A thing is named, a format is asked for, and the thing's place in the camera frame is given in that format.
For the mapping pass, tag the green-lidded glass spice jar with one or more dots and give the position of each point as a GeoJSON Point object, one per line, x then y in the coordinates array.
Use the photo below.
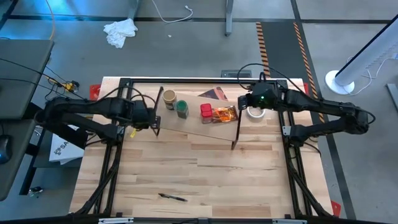
{"type": "Point", "coordinates": [181, 107]}

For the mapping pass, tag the grey table leg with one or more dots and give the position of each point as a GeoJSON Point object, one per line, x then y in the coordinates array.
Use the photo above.
{"type": "Point", "coordinates": [133, 9]}
{"type": "Point", "coordinates": [229, 18]}

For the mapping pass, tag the small dark floor device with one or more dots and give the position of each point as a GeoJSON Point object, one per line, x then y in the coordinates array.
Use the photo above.
{"type": "Point", "coordinates": [35, 191]}

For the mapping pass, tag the black pen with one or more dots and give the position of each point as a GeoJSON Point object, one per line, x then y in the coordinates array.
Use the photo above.
{"type": "Point", "coordinates": [172, 197]}

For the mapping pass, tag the grey floor outlet box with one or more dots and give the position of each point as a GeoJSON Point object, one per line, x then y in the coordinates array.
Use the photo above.
{"type": "Point", "coordinates": [236, 73]}

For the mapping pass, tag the red smoked paprika tin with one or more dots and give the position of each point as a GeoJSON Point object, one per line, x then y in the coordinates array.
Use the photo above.
{"type": "Point", "coordinates": [206, 110]}

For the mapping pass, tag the tan-lidded cylindrical spice can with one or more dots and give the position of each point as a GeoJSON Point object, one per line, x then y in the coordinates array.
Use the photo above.
{"type": "Point", "coordinates": [169, 97]}

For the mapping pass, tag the white tape roll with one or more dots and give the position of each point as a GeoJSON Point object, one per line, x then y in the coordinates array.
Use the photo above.
{"type": "Point", "coordinates": [248, 113]}

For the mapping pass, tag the sunset landscape picture card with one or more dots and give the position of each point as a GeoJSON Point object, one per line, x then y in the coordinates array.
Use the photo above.
{"type": "Point", "coordinates": [214, 93]}

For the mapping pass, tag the black computer mouse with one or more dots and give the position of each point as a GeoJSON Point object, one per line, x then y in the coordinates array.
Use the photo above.
{"type": "Point", "coordinates": [5, 149]}

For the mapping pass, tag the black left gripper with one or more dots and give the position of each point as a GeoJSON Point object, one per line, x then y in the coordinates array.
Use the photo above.
{"type": "Point", "coordinates": [143, 115]}

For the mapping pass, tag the yellow tag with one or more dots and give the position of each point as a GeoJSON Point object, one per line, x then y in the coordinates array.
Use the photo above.
{"type": "Point", "coordinates": [133, 133]}

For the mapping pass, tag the grey desk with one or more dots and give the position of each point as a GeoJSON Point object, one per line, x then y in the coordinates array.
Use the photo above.
{"type": "Point", "coordinates": [21, 77]}

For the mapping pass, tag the wooden shelf with black legs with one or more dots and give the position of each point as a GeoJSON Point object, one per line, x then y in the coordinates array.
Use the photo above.
{"type": "Point", "coordinates": [196, 127]}

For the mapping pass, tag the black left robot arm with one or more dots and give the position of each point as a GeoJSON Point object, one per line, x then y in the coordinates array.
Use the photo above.
{"type": "Point", "coordinates": [93, 107]}

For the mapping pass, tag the clear bag of orange spice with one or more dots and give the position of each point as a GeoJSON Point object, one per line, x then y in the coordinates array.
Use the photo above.
{"type": "Point", "coordinates": [224, 114]}

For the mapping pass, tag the white crumpled cloth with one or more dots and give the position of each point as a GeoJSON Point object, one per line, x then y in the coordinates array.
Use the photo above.
{"type": "Point", "coordinates": [119, 31]}

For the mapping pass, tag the white printed bag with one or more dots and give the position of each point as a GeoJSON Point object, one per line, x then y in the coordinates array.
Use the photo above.
{"type": "Point", "coordinates": [66, 149]}

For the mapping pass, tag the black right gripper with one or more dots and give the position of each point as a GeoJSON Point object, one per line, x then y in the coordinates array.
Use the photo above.
{"type": "Point", "coordinates": [264, 93]}

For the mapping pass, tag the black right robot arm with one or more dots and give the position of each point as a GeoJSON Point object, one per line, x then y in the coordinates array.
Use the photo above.
{"type": "Point", "coordinates": [326, 105]}

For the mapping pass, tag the red corner bracket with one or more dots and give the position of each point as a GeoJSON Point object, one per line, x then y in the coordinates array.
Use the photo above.
{"type": "Point", "coordinates": [335, 208]}
{"type": "Point", "coordinates": [306, 88]}
{"type": "Point", "coordinates": [94, 92]}

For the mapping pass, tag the white tower fan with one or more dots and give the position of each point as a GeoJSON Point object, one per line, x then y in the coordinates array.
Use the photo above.
{"type": "Point", "coordinates": [367, 53]}

